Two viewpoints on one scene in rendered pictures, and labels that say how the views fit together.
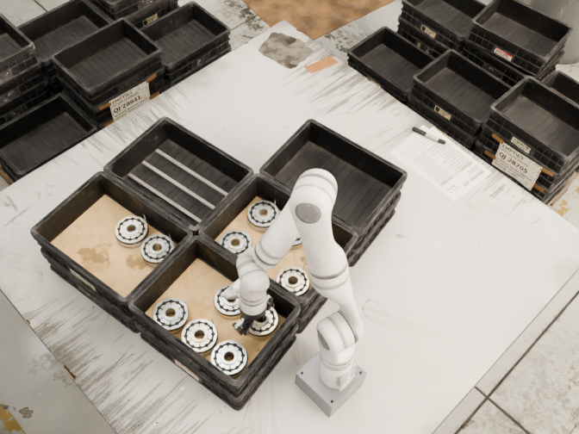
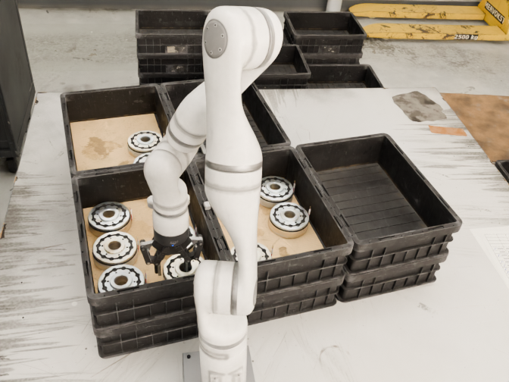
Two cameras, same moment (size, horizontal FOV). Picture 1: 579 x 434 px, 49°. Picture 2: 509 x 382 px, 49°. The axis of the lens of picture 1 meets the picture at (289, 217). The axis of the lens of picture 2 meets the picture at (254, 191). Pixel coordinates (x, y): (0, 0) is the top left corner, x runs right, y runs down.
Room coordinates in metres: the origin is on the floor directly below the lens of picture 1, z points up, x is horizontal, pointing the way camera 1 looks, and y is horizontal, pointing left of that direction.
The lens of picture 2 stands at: (0.19, -0.52, 1.84)
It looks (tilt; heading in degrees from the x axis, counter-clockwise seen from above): 41 degrees down; 35
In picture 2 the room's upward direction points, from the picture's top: 6 degrees clockwise
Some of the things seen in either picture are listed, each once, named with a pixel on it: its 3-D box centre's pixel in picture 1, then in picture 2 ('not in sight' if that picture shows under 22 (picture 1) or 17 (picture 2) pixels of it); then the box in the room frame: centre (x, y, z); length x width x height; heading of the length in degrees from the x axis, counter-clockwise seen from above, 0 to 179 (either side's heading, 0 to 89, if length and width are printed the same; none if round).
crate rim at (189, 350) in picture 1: (214, 306); (145, 223); (0.80, 0.19, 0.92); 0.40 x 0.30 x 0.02; 57
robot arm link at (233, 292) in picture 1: (247, 293); (170, 207); (0.78, 0.10, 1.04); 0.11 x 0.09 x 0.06; 50
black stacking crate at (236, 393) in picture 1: (215, 314); (146, 239); (0.80, 0.19, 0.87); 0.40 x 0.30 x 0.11; 57
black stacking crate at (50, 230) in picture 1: (115, 243); (121, 142); (1.01, 0.53, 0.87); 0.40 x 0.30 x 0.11; 57
